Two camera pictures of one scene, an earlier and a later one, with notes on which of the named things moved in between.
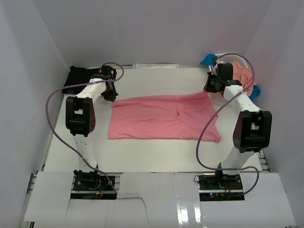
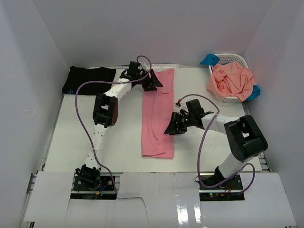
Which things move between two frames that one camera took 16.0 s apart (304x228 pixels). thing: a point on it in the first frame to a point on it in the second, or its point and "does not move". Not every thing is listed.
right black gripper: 207,88 to 174,128
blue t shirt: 211,59 does not move
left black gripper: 111,97 to 152,82
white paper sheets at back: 155,66 does not move
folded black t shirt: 77,76 does not move
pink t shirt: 180,116 to 157,107
